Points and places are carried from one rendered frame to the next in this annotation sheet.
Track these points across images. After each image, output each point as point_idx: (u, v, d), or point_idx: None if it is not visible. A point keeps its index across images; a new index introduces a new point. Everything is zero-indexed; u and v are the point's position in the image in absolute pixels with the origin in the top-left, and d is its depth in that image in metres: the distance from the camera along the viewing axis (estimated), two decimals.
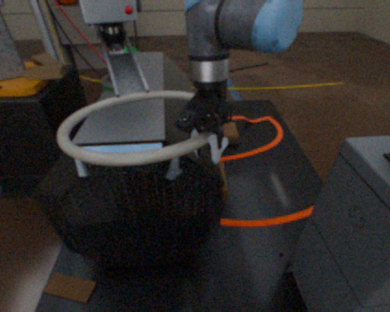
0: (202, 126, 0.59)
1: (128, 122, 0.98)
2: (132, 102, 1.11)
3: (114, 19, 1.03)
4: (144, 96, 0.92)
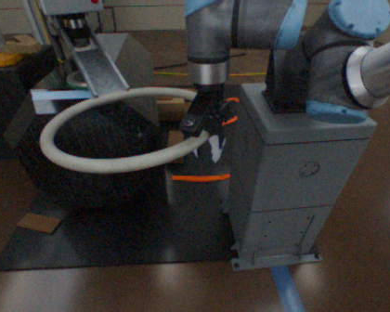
0: (203, 127, 0.58)
1: None
2: None
3: (78, 10, 0.93)
4: (124, 95, 0.87)
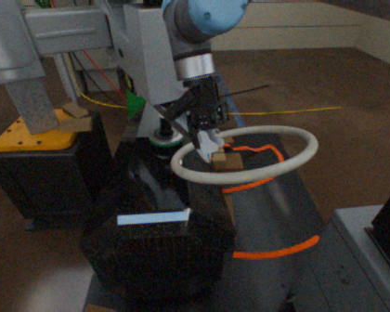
0: None
1: (158, 188, 1.19)
2: (158, 164, 1.33)
3: (172, 99, 1.25)
4: (216, 136, 1.04)
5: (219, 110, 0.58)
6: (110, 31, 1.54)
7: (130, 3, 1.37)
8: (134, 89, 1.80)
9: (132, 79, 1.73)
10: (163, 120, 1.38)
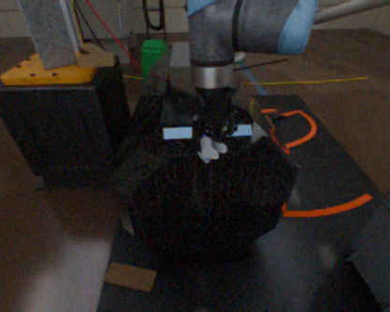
0: None
1: None
2: None
3: None
4: None
5: (227, 123, 0.55)
6: None
7: None
8: (163, 24, 1.58)
9: (162, 9, 1.51)
10: None
